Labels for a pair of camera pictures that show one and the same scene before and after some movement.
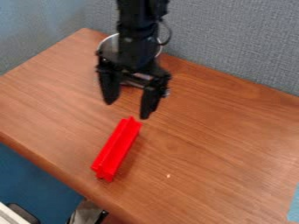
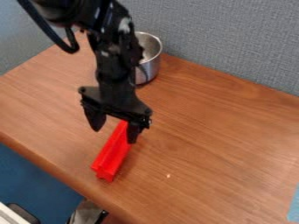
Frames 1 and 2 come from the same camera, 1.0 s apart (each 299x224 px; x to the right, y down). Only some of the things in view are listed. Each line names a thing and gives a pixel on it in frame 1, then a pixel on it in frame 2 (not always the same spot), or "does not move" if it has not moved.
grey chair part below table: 86,213 does not move
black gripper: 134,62 → 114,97
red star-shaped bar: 116,149 does not move
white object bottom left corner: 9,216 does not move
